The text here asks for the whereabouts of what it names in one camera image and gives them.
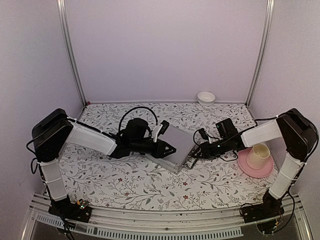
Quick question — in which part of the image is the left aluminium frame post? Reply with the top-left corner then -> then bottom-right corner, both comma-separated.
56,0 -> 87,107

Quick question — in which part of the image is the white bowl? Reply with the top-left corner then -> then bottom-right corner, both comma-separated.
197,91 -> 216,106

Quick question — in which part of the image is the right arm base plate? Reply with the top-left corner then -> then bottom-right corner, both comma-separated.
239,191 -> 285,223

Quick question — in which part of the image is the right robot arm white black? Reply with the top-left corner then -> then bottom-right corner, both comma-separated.
190,108 -> 320,200

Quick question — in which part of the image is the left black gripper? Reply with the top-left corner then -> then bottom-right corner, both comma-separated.
131,139 -> 177,159

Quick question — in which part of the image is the right aluminium frame post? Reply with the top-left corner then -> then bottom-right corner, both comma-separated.
245,0 -> 275,108

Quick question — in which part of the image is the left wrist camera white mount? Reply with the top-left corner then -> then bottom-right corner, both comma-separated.
151,120 -> 170,143

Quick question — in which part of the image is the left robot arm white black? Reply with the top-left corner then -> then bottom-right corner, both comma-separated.
25,108 -> 177,217

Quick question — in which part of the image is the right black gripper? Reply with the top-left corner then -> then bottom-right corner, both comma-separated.
192,137 -> 230,160

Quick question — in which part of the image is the aluminium poker case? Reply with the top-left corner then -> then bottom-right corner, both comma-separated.
146,124 -> 201,175

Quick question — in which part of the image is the floral table mat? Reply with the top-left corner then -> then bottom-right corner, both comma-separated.
59,103 -> 278,211

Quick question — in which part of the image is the cream cup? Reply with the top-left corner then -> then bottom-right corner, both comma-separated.
246,144 -> 271,170

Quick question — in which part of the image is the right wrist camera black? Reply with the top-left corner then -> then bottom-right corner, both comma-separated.
192,128 -> 212,146

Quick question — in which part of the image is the aluminium frame post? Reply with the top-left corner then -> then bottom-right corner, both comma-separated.
56,0 -> 87,107
245,0 -> 275,108

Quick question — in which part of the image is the pink plate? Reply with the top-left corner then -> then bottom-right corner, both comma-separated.
237,148 -> 274,179

